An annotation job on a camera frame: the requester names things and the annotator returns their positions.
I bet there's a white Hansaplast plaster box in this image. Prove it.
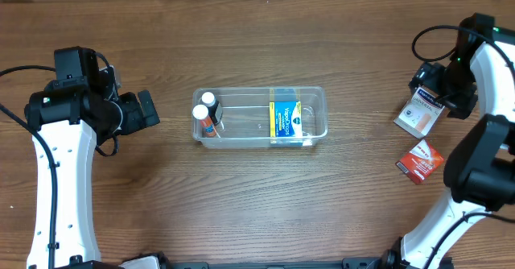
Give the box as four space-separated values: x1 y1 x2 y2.
393 87 444 139

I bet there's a dark brown syrup bottle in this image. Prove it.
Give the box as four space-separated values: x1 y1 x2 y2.
201 92 223 126

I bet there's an orange Redoxon tablet tube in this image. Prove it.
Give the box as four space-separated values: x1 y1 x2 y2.
192 104 217 137

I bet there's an orange red medicine box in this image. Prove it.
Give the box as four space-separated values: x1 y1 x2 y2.
396 139 444 184

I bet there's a clear plastic container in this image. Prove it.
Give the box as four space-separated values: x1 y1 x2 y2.
192 86 328 149

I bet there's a blue VapoDrops box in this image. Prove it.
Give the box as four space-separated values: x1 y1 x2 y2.
269 101 303 139

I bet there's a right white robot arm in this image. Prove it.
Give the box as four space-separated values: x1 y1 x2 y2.
376 13 514 268

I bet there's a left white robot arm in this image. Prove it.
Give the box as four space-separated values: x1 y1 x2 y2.
25 47 160 268

